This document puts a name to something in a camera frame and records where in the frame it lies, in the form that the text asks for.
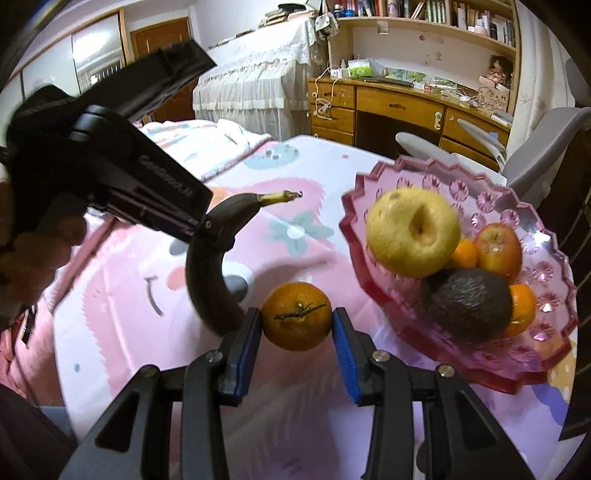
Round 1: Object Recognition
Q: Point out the dark avocado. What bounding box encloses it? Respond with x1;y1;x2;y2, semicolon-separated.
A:
421;268;513;343

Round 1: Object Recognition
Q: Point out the large mandarin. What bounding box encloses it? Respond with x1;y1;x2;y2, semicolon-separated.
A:
503;284;537;337

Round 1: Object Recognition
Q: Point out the overripe black banana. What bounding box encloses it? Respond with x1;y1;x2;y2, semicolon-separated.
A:
185;190;303;336

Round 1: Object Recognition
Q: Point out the red apple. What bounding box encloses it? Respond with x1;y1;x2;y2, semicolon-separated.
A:
474;223;523;284

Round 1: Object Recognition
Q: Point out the stemmed mandarin orange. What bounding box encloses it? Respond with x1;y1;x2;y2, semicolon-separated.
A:
260;282;332;351

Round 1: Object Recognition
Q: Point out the yellow pear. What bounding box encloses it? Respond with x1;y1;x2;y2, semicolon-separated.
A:
366;188;462;279

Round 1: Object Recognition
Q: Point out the person's left hand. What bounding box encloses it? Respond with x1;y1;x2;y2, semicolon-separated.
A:
1;168;87;330

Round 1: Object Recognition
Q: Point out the pink plastic fruit bowl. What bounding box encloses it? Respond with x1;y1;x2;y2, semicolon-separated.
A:
339;157;578;394

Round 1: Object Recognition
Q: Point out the wooden door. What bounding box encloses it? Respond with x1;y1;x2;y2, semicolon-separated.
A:
130;17;197;123

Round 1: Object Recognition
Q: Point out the cartoon printed tablecloth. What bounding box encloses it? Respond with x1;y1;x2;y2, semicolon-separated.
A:
53;136;577;479

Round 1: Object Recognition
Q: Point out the pastel patterned blanket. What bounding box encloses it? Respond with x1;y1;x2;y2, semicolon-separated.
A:
139;120;273;183

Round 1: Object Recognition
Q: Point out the lace covered cabinet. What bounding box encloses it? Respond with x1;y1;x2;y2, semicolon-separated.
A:
192;18;328;141

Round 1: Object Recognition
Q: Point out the wooden desk with drawers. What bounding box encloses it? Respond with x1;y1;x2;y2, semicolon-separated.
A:
307;77;511;171

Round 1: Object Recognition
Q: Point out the grey office chair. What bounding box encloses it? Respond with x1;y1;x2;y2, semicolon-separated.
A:
394;59;591;209

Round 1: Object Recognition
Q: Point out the white curtain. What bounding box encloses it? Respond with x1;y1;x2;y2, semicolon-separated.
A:
507;1;575;155

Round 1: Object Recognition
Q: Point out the doll on desk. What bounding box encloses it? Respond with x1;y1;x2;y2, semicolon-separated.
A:
485;55;514;88

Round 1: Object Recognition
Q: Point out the wooden bookshelf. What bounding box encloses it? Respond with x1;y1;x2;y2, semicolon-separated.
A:
328;1;521;114

